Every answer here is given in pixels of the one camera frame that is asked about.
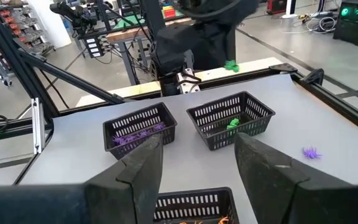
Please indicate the black background robot arm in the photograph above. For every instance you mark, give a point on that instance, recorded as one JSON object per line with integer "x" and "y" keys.
{"x": 73, "y": 14}

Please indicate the wooden top workbench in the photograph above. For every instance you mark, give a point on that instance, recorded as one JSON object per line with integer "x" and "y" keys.
{"x": 129, "y": 34}

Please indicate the colourful storage bins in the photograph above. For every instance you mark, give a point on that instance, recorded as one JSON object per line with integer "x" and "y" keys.
{"x": 169, "y": 11}

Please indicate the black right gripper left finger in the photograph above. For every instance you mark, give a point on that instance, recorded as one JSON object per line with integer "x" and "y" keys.
{"x": 135, "y": 186}

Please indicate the silver mounting plate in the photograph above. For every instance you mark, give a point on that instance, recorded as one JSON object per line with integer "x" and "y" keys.
{"x": 186, "y": 81}

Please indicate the orange plastic spider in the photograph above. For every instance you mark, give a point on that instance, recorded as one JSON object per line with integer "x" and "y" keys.
{"x": 191, "y": 222}
{"x": 224, "y": 220}

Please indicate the black plastic slotted basket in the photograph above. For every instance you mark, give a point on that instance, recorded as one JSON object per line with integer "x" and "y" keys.
{"x": 253, "y": 109}
{"x": 194, "y": 202}
{"x": 129, "y": 121}

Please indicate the black triangular frame foot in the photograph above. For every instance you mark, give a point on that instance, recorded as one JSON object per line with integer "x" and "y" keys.
{"x": 314, "y": 76}

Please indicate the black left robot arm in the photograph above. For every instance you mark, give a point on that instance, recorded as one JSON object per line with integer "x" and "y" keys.
{"x": 172, "y": 46}

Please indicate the black aluminium rig frame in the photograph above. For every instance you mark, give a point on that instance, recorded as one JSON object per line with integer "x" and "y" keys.
{"x": 11, "y": 59}

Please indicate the silver aluminium bracket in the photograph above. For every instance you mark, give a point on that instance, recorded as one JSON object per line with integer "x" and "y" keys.
{"x": 38, "y": 124}

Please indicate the red toolbox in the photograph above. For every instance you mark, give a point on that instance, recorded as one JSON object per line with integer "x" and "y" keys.
{"x": 277, "y": 6}

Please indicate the shelf with red bins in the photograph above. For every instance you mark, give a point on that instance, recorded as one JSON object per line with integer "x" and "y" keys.
{"x": 20, "y": 28}

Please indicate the black unit with white labels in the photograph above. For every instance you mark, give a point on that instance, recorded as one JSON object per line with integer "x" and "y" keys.
{"x": 93, "y": 46}

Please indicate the purple plastic spider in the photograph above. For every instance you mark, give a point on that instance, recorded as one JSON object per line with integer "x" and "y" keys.
{"x": 144, "y": 133}
{"x": 132, "y": 137}
{"x": 159, "y": 126}
{"x": 311, "y": 153}
{"x": 119, "y": 140}

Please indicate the green foam decoration piece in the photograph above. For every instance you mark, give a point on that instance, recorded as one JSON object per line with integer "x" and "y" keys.
{"x": 232, "y": 65}
{"x": 235, "y": 121}
{"x": 230, "y": 126}

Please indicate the green cutting mat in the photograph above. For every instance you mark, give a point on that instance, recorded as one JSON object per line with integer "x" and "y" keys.
{"x": 129, "y": 21}

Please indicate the white pillar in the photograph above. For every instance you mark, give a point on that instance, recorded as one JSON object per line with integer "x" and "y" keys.
{"x": 51, "y": 21}

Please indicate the black computer tower green lights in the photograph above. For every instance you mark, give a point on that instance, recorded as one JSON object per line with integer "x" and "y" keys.
{"x": 356, "y": 21}

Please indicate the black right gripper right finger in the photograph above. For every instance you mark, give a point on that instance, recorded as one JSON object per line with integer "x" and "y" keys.
{"x": 269, "y": 186}

